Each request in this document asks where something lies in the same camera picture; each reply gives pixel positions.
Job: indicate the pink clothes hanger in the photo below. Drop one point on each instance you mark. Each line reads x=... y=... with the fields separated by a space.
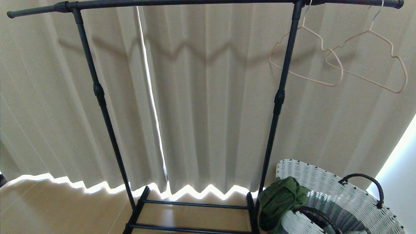
x=406 y=75
x=342 y=71

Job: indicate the black clothes rack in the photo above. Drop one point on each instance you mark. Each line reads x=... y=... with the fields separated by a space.
x=99 y=92

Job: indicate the white laundry basket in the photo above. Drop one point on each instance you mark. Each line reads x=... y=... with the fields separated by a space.
x=325 y=185

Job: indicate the beige curtain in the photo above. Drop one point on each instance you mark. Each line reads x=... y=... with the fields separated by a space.
x=211 y=97

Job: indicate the green garment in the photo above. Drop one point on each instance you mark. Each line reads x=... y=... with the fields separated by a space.
x=279 y=198

